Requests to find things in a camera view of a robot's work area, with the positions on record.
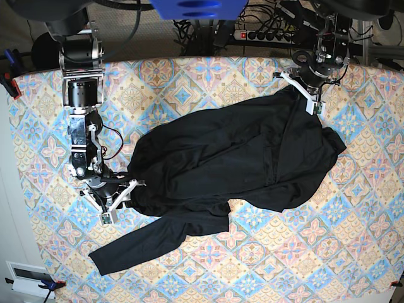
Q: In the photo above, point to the table clamp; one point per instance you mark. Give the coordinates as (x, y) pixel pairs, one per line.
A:
(396, 284)
(47, 284)
(8, 79)

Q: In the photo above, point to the black round stool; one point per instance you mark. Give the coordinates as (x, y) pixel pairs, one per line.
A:
(45, 52)

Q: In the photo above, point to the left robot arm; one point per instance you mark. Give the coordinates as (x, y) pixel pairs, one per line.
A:
(328, 62)

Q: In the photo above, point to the white power strip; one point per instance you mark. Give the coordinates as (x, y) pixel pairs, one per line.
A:
(264, 36)

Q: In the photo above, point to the black long-sleeve t-shirt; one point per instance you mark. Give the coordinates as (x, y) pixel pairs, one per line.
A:
(268, 151)

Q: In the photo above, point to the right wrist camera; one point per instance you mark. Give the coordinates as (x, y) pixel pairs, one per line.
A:
(108, 218)

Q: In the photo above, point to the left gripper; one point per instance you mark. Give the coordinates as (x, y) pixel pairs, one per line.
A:
(314, 76)

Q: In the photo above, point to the lower right table clamp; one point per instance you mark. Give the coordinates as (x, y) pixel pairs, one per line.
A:
(396, 284)

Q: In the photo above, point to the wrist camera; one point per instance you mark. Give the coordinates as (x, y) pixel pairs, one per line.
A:
(108, 218)
(318, 108)

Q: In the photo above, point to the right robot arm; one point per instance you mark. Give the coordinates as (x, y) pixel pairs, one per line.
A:
(80, 60)

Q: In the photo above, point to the upper left table clamp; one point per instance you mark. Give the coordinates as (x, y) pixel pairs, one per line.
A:
(8, 79)

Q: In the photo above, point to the white wall outlet box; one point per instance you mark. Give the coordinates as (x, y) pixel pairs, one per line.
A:
(27, 278)

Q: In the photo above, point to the lower left table clamp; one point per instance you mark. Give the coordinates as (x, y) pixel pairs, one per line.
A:
(47, 284)

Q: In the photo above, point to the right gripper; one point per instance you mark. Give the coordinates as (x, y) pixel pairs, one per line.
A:
(107, 196)

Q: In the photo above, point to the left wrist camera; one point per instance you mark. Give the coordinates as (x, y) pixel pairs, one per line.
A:
(318, 108)

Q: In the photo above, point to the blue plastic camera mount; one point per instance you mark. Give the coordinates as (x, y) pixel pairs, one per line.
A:
(199, 9)

